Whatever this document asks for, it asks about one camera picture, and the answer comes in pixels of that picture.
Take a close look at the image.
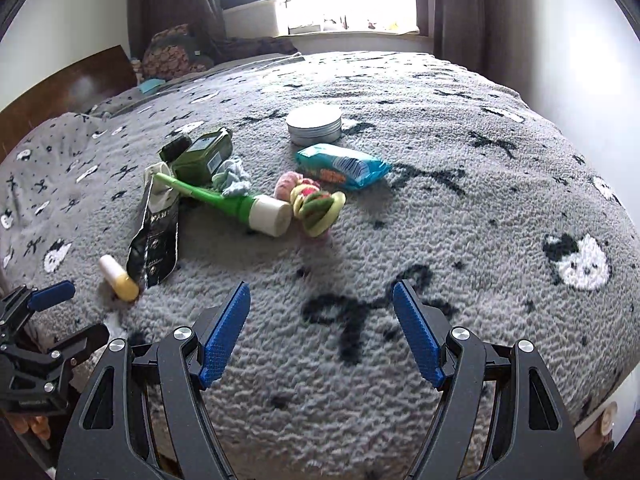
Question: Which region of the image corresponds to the black foil sachet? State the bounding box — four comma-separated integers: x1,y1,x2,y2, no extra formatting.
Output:
127,180,181,290

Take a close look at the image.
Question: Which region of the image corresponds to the dark wooden headboard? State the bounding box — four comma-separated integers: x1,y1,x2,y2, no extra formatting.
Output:
0,45,139,136

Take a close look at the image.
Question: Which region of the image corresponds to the green bottle with white cap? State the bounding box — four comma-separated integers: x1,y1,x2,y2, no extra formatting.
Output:
154,172,293,238

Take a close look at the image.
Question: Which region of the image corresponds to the white storage box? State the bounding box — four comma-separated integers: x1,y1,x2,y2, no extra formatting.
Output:
222,0,279,39

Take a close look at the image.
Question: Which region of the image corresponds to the crumpled white paper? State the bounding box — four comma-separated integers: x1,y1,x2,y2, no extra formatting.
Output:
143,161,176,198

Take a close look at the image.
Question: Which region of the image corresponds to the round metal tin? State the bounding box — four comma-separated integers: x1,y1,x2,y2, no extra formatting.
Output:
285,104,344,147

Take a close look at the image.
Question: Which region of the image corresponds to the brown patterned pillow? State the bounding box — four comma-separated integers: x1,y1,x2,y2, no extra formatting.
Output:
141,23,216,81

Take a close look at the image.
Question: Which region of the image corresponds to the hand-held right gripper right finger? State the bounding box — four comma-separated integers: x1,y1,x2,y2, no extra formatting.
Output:
392,280,586,480

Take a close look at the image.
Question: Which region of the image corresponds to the green rectangular box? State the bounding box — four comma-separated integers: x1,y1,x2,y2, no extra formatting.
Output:
170,127,234,184

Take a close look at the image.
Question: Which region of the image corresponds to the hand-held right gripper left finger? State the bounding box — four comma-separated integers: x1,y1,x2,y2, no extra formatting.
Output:
55,281,251,480

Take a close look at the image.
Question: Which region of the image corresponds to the grey printed bed sheet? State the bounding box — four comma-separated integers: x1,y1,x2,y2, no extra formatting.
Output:
0,82,211,281

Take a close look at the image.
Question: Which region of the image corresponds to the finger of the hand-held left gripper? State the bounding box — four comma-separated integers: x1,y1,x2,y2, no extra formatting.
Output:
0,280,77,333
27,323,111,371

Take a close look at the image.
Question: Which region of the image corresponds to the light blue cloth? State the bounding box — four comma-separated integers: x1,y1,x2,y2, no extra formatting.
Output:
211,157,252,198

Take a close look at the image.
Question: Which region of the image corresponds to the grey fleece printed blanket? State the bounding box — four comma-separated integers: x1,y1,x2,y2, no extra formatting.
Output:
0,50,637,480

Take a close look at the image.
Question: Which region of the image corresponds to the brown curtain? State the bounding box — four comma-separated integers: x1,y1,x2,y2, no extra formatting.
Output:
127,0,226,61
431,0,532,92

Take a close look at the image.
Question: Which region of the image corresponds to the small black ribbed object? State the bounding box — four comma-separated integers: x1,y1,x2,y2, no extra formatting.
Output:
158,135,193,163

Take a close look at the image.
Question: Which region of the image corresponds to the colourful plush toy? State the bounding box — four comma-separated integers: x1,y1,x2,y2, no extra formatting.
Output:
274,171,347,240

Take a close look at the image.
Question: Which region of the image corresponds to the blue snack packet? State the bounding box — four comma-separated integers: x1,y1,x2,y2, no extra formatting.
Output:
294,143,393,192

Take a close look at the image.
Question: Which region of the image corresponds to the person's left hand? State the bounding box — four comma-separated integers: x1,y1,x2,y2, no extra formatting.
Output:
12,412,53,445

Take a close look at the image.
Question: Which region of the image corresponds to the yellow and white tube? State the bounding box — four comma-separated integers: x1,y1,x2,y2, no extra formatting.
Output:
98,254,140,303

